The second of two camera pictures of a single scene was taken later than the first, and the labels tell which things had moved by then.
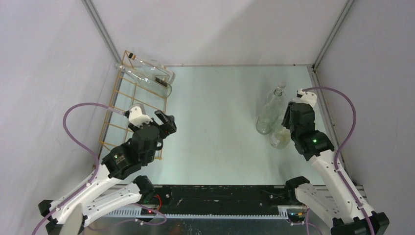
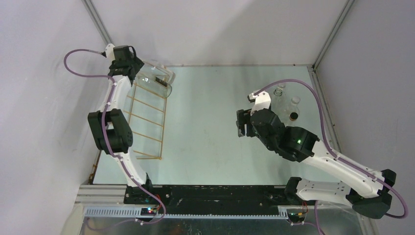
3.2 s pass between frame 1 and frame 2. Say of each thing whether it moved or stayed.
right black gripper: moved
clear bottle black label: stayed
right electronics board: stayed
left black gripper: moved
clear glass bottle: stayed
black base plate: stayed
